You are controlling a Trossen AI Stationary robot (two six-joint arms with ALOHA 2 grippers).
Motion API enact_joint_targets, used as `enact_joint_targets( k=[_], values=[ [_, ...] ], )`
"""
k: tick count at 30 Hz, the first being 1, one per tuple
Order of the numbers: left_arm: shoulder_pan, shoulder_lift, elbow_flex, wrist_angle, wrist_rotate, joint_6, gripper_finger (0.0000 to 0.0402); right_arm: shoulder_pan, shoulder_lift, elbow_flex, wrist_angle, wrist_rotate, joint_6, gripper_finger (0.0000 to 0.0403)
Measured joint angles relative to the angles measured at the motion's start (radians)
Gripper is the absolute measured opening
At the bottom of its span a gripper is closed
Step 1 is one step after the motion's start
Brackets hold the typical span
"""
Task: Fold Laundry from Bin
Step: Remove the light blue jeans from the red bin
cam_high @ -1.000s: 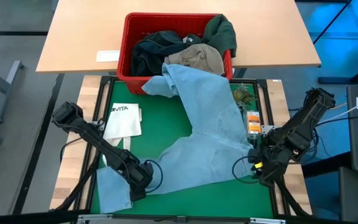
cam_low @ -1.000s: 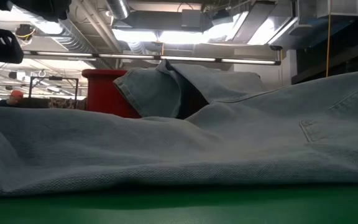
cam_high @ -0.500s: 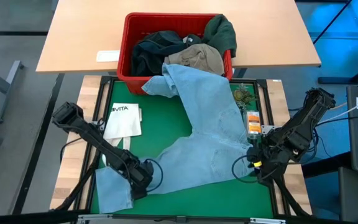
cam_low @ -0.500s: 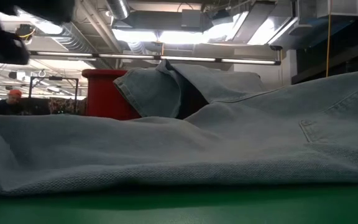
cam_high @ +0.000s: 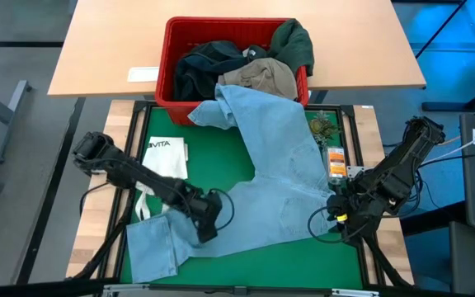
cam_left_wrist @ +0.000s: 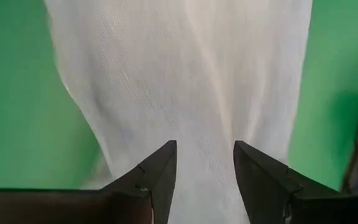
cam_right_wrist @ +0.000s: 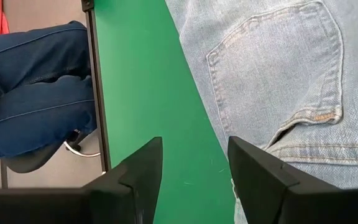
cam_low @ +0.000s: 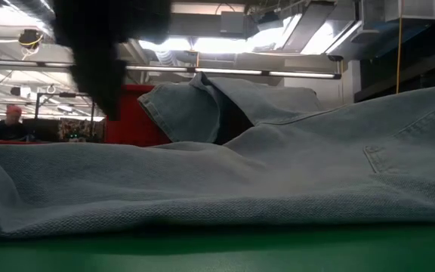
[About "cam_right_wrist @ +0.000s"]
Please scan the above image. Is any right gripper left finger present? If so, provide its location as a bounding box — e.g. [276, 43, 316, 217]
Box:
[82, 136, 163, 224]

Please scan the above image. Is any black table edge rail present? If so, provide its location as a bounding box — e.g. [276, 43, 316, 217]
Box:
[81, 0, 112, 174]

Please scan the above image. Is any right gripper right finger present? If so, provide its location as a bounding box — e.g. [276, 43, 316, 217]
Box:
[227, 136, 341, 224]

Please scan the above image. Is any person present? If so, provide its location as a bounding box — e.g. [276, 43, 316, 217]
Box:
[0, 0, 98, 161]

